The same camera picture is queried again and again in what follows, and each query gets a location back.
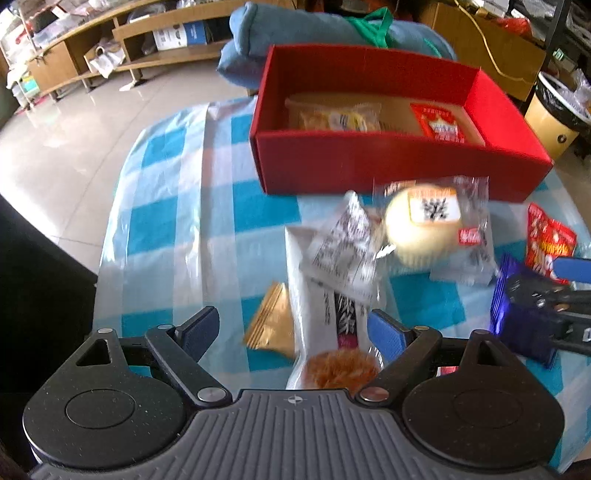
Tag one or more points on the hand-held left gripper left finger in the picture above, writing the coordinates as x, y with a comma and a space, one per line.
203, 328

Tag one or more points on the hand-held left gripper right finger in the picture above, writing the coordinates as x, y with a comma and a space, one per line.
385, 333

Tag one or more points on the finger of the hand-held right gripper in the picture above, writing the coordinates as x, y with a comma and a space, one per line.
540, 295
572, 270

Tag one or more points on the red candy packet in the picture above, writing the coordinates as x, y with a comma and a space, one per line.
549, 240

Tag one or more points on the purple snack packet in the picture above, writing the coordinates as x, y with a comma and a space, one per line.
526, 339

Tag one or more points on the long meat floss bread packet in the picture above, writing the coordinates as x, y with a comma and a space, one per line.
309, 314

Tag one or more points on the clear packet with black print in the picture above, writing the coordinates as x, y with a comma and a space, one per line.
341, 244

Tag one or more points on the cream bun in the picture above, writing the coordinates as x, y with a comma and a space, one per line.
415, 226

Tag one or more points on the red cardboard box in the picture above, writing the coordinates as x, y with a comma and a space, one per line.
351, 161

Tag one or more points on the gold snack packet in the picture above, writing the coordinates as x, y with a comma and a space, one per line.
272, 323

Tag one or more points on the blue white checkered tablecloth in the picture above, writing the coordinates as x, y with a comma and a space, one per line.
184, 207

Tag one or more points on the yellow trash bin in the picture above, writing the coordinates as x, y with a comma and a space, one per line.
549, 134

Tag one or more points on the dark furniture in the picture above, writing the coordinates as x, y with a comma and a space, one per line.
41, 286

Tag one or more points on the black bin liner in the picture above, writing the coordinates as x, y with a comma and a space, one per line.
561, 99

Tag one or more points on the flat red snack packet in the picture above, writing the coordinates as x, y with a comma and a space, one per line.
441, 124

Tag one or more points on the yellow snack packet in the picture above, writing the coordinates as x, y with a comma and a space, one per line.
332, 117

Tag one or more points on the black metal rack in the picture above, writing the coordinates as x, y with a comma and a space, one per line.
565, 27

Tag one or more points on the red plastic bag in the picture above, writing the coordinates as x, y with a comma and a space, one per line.
516, 25

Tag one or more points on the low wooden bench shelf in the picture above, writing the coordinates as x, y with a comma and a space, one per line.
152, 57

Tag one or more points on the white paper bag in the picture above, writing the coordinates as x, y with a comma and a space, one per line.
104, 57

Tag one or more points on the blue and white box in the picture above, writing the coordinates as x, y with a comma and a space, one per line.
178, 36

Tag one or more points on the wooden side cabinet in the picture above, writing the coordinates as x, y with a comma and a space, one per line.
55, 67

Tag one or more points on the blue cushion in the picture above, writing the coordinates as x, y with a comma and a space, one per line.
295, 27

